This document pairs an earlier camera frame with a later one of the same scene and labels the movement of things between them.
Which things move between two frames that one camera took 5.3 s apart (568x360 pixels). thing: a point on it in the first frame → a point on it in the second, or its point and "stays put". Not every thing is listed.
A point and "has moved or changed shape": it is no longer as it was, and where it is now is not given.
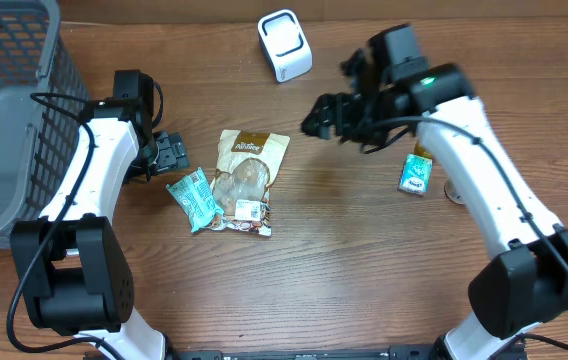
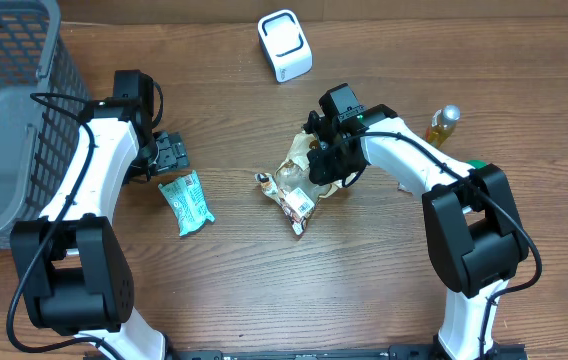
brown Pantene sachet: x=247 y=164 → x=292 y=186
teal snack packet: x=196 y=198 has moved or changed shape
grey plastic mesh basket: x=24 y=102 stays put
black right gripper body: x=343 y=116 → x=321 y=163
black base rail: x=394 y=353 stays put
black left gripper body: x=163 y=155 stays put
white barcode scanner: x=284 y=43 stays put
